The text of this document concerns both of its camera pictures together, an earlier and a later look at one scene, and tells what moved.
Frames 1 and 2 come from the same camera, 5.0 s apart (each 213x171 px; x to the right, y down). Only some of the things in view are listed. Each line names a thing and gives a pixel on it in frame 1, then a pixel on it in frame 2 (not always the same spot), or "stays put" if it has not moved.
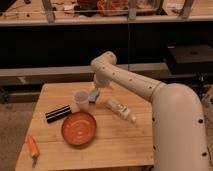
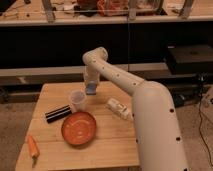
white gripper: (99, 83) to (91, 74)
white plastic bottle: (121, 109) stays put
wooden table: (79, 124) stays put
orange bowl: (79, 128) stays put
